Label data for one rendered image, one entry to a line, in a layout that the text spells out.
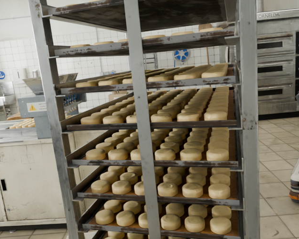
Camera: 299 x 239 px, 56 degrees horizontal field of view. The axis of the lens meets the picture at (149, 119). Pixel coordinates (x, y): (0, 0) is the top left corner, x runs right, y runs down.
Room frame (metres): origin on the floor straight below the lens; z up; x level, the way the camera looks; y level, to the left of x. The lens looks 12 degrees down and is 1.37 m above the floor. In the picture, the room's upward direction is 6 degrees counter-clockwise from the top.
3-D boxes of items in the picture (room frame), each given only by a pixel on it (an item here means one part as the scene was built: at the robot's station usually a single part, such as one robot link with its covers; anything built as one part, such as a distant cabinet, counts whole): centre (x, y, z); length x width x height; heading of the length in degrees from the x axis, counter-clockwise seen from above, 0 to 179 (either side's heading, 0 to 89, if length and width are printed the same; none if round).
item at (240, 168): (0.86, -0.26, 1.14); 0.64 x 0.03 x 0.03; 163
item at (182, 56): (6.34, -0.84, 1.10); 0.41 x 0.17 x 1.10; 88
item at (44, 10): (0.97, 0.11, 1.50); 0.64 x 0.03 x 0.03; 163
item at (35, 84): (2.53, 0.81, 1.25); 0.56 x 0.29 x 0.14; 175
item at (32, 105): (2.53, 0.81, 1.01); 0.72 x 0.33 x 0.34; 175
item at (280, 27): (5.74, -2.41, 1.00); 1.56 x 1.20 x 2.01; 88
